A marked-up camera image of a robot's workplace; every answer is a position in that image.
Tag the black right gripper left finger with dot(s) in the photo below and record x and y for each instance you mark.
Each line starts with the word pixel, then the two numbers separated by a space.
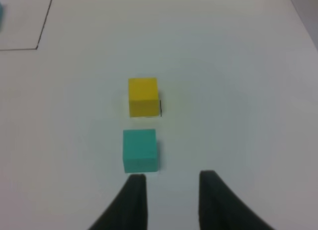
pixel 129 210

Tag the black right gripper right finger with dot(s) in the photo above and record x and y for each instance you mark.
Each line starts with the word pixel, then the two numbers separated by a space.
pixel 220 208

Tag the template green cube block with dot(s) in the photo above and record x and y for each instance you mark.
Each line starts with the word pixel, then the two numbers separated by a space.
pixel 1 14

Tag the yellow cube block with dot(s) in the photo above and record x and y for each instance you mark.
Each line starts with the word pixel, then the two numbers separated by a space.
pixel 143 94

